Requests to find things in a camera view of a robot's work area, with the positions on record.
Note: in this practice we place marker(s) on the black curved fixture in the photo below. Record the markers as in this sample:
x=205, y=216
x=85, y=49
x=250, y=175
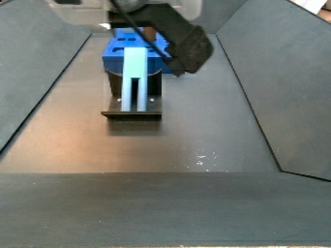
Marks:
x=152, y=111

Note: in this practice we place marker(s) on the light blue square-circle object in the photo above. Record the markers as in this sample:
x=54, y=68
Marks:
x=133, y=70

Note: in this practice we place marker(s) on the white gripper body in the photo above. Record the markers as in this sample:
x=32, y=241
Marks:
x=86, y=12

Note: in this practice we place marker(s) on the blue foam shape board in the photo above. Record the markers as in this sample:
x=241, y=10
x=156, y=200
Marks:
x=126, y=38

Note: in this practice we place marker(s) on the brown cylinder peg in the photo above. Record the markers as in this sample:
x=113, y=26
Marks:
x=149, y=33

